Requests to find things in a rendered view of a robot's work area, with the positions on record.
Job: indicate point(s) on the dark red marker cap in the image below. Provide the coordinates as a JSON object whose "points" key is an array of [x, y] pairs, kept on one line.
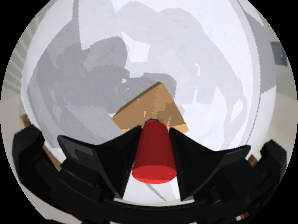
{"points": [[154, 158]]}

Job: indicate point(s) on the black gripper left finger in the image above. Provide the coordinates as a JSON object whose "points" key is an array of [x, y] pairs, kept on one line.
{"points": [[114, 160]]}

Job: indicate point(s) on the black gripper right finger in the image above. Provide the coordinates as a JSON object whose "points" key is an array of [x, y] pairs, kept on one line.
{"points": [[196, 164]]}

